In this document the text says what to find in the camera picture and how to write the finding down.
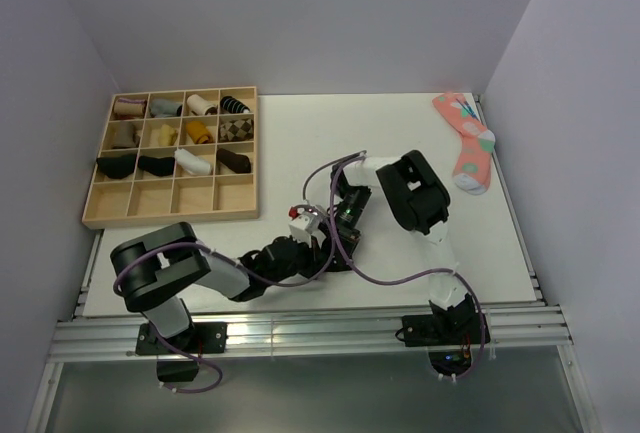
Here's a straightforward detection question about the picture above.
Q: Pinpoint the aluminium rail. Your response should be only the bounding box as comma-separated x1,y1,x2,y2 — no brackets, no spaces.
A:
27,303,577,432

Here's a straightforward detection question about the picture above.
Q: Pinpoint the brown grey rolled sock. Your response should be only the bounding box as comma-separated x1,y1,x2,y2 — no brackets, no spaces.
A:
111,123,139,149

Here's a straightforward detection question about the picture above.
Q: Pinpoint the black rolled sock left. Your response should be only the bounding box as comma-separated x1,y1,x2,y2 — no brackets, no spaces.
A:
96,153,137,180

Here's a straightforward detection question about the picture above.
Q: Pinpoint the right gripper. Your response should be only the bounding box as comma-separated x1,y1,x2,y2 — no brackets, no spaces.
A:
318,185,372,270

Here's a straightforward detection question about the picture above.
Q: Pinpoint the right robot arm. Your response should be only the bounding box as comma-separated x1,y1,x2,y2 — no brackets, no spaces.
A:
329,150,489,345

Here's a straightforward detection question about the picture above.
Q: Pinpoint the brown checkered rolled sock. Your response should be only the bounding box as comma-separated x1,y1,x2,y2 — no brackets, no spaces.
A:
219,118,254,143

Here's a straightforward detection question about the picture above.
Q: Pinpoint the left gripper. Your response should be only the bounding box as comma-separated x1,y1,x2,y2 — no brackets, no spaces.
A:
266,232,333,287

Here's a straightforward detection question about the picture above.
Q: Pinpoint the black box under rail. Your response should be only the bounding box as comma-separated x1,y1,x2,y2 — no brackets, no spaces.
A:
156,360,199,384

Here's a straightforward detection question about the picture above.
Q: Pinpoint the black white striped rolled sock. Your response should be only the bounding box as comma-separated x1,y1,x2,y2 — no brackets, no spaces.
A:
220,95,251,114

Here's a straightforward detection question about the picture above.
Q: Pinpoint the white rolled sock third row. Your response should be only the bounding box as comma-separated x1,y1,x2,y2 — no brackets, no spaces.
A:
174,148,212,176

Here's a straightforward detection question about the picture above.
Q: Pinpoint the wooden compartment tray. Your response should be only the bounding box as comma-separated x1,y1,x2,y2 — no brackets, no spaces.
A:
82,86,260,229

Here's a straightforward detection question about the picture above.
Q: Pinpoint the mustard yellow rolled sock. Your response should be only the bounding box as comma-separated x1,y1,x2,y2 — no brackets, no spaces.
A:
185,120,214,145

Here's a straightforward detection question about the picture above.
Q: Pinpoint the pink patterned sock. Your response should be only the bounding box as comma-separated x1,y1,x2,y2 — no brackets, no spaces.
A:
432,92,496,196

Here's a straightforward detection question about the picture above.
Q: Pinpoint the black sock with white stripes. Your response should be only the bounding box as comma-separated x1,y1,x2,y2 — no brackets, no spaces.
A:
326,253,352,273

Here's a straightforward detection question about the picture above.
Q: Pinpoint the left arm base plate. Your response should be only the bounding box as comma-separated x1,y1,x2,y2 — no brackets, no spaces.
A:
135,322,227,356

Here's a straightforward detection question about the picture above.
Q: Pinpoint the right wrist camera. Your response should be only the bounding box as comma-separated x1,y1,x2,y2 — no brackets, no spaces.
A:
298,204,327,222

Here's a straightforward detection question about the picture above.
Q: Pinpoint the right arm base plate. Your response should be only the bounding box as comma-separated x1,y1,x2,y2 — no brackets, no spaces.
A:
395,314,491,347

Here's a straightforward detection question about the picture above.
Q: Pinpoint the beige rolled sock purple trim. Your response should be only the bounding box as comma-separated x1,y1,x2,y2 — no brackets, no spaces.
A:
112,97,147,119

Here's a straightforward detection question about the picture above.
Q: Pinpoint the white rolled sock top row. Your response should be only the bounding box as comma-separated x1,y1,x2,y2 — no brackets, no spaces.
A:
186,94,218,116

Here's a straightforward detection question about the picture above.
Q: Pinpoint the dark brown rolled sock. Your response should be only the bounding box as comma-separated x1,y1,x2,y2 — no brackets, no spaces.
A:
216,148,252,174

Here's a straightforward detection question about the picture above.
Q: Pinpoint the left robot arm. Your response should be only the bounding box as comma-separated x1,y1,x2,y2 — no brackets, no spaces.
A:
110,222,338,352

